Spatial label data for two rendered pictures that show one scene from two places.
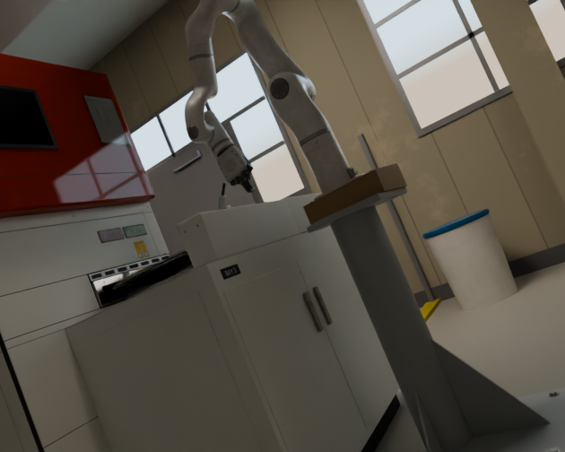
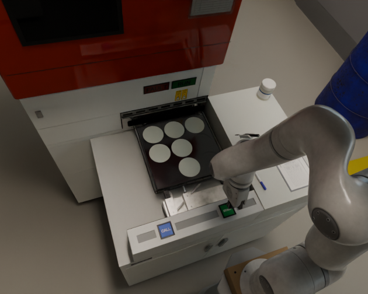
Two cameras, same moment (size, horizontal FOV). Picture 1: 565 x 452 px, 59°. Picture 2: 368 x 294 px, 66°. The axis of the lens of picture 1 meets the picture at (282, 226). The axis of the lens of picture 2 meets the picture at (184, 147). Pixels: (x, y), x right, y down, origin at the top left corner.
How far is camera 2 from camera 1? 1.84 m
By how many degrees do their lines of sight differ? 67
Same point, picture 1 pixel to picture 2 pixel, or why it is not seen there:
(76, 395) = (88, 161)
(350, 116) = not seen: outside the picture
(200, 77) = (260, 156)
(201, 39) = (296, 151)
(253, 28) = (331, 251)
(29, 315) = (65, 135)
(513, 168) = not seen: outside the picture
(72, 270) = (107, 112)
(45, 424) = (65, 170)
